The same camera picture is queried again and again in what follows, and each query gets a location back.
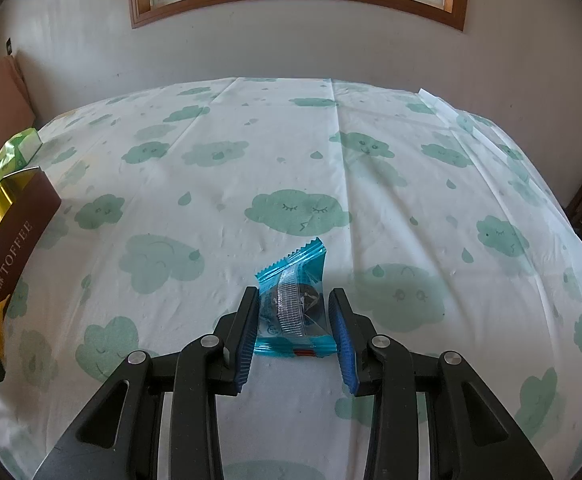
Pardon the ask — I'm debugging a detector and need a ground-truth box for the brown and gold tin box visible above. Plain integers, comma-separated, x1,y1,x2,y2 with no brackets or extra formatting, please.
0,165,63,313

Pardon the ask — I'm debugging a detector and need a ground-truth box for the blue candy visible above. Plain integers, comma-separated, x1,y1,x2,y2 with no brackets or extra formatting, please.
254,236,336,359

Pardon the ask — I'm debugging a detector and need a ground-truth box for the brown folded table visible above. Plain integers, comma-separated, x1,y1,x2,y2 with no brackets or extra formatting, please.
0,54,37,161

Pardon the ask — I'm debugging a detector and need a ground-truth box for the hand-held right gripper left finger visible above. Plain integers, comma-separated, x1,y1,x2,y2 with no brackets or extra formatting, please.
34,286,261,480

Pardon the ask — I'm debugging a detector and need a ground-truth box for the green tissue pack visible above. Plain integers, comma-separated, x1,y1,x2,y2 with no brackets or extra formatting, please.
0,129,43,181

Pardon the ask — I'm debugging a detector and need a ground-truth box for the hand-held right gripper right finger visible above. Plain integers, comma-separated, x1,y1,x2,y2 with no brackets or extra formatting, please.
327,287,554,480

